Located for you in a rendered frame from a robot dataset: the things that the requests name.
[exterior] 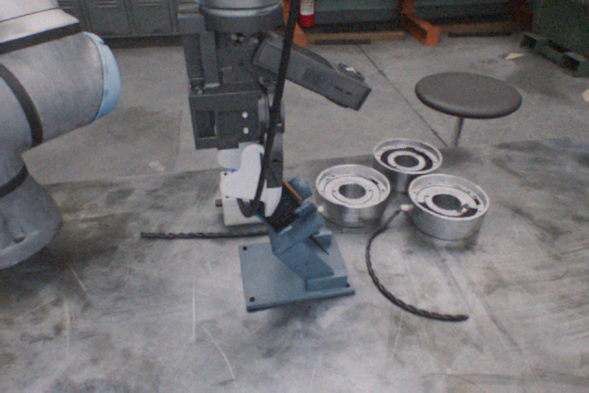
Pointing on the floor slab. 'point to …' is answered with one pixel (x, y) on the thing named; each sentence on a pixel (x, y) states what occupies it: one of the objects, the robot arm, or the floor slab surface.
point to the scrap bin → (560, 10)
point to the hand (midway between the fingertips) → (271, 195)
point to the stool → (467, 98)
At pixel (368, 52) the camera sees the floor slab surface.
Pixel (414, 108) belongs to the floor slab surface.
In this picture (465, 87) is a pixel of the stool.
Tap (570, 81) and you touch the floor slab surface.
